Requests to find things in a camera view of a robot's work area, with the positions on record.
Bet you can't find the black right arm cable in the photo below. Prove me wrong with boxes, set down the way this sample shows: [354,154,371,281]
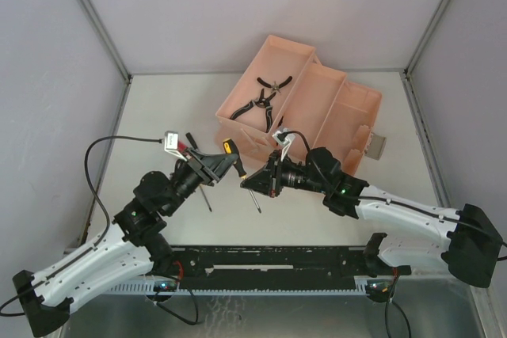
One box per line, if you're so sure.
[279,130,507,264]

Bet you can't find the red utility knife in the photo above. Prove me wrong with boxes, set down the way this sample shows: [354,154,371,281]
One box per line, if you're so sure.
[177,142,188,152]

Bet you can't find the pink cantilever tray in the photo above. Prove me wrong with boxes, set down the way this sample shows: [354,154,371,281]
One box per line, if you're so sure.
[280,63,347,148]
[215,35,316,138]

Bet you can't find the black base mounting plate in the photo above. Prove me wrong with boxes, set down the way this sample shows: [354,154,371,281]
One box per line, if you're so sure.
[151,245,411,287]

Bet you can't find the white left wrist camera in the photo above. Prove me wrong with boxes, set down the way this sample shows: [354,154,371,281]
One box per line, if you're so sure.
[162,131,184,156]

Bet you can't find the aluminium corner post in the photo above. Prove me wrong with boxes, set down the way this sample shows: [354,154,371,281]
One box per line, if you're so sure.
[404,0,453,78]
[77,0,132,84]

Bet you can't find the black needle nose pliers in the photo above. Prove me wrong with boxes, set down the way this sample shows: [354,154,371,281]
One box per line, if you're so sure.
[230,88,278,133]

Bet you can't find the black claw hammer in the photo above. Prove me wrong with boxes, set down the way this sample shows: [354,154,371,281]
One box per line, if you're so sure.
[185,132,200,154]

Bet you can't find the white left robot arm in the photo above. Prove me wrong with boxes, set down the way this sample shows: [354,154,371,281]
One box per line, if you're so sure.
[13,149,238,337]

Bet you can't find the pink upper cantilever tray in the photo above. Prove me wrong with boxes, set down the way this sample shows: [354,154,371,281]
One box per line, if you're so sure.
[215,35,316,138]

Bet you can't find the black handled pliers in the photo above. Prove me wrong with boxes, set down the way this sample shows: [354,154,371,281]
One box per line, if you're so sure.
[257,76,293,93]

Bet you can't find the yellow black screwdriver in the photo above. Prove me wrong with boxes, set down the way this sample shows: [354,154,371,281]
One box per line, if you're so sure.
[200,185,213,212]
[223,138,261,214]

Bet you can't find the pink translucent tool box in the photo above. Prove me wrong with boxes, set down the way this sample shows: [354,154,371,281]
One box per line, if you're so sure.
[214,80,382,175]

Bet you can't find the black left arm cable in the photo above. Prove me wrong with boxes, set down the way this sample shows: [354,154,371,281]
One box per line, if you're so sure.
[0,135,166,317]

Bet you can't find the right aluminium corner post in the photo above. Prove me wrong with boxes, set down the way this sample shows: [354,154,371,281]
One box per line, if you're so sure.
[404,0,453,78]

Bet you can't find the pink middle cantilever tray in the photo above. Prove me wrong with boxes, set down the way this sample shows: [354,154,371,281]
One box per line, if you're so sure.
[280,63,347,148]

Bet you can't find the left aluminium corner post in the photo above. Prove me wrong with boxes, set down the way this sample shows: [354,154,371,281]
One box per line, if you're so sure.
[77,0,132,84]

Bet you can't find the grey slotted cable duct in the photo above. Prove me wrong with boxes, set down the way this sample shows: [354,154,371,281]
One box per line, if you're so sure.
[104,279,390,297]

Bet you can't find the beige tool box latch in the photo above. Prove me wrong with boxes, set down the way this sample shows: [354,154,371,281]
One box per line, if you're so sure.
[364,133,387,161]

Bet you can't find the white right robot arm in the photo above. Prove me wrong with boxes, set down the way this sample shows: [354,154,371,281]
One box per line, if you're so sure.
[241,147,504,288]

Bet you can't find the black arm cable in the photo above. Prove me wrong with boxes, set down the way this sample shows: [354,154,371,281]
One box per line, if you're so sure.
[279,130,507,264]
[0,135,166,317]

